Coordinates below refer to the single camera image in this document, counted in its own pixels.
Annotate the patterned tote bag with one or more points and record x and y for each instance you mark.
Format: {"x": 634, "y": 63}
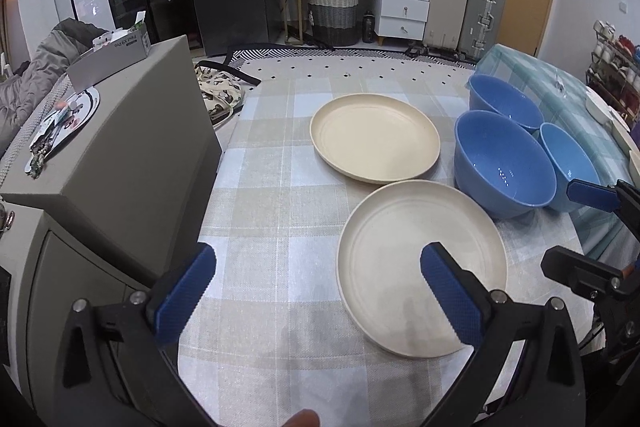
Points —
{"x": 223, "y": 89}

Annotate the person's left hand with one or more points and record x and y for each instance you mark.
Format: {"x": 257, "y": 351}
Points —
{"x": 303, "y": 418}

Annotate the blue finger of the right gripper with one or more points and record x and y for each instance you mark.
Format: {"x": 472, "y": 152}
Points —
{"x": 564, "y": 266}
{"x": 597, "y": 196}

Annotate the small blue bowl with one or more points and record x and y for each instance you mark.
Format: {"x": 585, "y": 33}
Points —
{"x": 569, "y": 161}

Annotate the cream plate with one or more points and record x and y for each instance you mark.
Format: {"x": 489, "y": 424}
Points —
{"x": 385, "y": 283}
{"x": 374, "y": 138}

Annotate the grey cabinet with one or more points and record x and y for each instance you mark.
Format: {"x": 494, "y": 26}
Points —
{"x": 117, "y": 207}

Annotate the cardboard box on cabinet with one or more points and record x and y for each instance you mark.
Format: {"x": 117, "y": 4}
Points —
{"x": 110, "y": 53}

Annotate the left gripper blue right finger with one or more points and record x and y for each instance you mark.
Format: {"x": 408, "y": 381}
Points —
{"x": 455, "y": 290}

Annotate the round plate with clutter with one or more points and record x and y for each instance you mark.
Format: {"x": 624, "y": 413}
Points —
{"x": 59, "y": 127}

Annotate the black water bottle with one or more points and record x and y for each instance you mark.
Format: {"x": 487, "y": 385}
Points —
{"x": 368, "y": 27}

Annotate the large blue bowl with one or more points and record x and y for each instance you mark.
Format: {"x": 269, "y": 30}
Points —
{"x": 501, "y": 166}

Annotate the shoe rack with shoes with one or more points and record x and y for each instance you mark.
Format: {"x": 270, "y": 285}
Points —
{"x": 614, "y": 71}

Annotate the dotted white rug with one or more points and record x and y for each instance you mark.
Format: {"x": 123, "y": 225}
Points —
{"x": 279, "y": 63}

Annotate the beige suitcase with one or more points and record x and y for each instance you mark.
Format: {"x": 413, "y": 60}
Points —
{"x": 444, "y": 24}

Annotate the grey quilted jacket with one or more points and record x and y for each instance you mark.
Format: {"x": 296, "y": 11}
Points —
{"x": 21, "y": 94}

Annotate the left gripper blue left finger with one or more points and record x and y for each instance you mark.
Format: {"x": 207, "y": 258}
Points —
{"x": 178, "y": 292}

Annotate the silver suitcase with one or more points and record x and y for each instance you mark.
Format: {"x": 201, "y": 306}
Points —
{"x": 480, "y": 27}

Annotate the woven laundry basket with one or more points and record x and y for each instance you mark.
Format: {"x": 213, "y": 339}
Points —
{"x": 334, "y": 22}

